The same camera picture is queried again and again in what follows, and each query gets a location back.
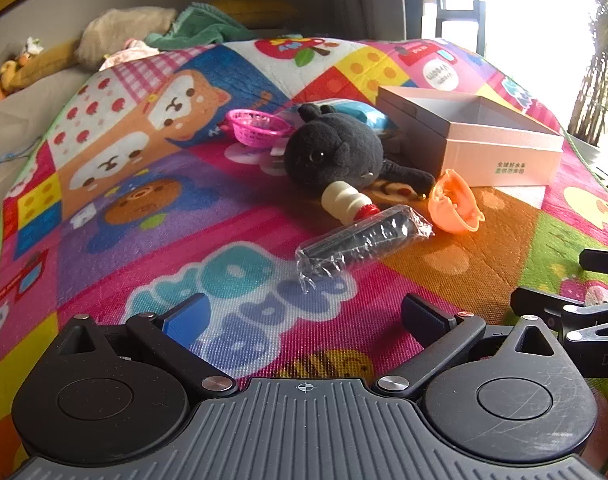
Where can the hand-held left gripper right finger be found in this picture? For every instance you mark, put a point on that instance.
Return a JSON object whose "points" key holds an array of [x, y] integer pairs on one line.
{"points": [[426, 321]]}

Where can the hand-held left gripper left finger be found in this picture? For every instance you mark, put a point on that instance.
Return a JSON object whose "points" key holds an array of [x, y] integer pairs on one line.
{"points": [[184, 319]]}

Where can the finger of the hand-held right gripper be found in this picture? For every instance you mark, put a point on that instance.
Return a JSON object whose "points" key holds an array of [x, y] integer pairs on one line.
{"points": [[538, 302], [603, 261]]}

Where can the plastic-wrapped black cylinder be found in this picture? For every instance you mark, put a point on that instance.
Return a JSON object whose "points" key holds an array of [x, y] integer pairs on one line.
{"points": [[373, 235]]}

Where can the orange plastic toy shell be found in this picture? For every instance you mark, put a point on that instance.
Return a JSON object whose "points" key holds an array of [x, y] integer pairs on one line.
{"points": [[453, 210]]}

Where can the white toy bottle red cap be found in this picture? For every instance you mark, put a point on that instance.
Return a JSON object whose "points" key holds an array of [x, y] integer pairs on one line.
{"points": [[341, 200]]}

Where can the pink cardboard box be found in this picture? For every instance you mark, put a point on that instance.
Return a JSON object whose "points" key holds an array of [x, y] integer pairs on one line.
{"points": [[483, 160]]}

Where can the black plush toy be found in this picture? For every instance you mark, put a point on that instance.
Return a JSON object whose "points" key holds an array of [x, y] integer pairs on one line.
{"points": [[334, 150]]}

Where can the pink plastic toy basket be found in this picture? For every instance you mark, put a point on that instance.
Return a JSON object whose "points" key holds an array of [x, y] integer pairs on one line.
{"points": [[254, 132]]}

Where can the light blue pouch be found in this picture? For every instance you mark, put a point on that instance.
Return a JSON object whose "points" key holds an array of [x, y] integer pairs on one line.
{"points": [[361, 110]]}

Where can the colourful printed play mat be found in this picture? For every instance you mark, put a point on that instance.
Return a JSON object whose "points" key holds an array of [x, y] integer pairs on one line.
{"points": [[159, 240]]}

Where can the bamboo plants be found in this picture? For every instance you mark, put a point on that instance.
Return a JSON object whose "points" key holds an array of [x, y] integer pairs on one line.
{"points": [[603, 60]]}

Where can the pink baby clothes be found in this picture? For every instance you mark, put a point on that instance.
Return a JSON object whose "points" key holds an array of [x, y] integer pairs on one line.
{"points": [[129, 52]]}

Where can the small plush toys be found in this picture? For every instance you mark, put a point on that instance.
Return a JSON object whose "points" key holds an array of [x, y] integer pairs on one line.
{"points": [[44, 65]]}

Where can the green towel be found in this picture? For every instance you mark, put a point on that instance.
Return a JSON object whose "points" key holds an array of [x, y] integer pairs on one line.
{"points": [[204, 25]]}

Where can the beige pillow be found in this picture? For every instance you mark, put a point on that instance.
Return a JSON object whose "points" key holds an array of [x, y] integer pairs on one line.
{"points": [[119, 30]]}

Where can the yellow plush toy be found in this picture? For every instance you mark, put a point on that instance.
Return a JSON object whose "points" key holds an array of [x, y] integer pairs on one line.
{"points": [[6, 72]]}

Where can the yellow pillow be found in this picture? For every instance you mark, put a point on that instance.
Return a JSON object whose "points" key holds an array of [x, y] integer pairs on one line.
{"points": [[254, 9]]}

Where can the black window frame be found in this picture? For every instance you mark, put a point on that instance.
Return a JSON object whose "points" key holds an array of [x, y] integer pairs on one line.
{"points": [[478, 25]]}

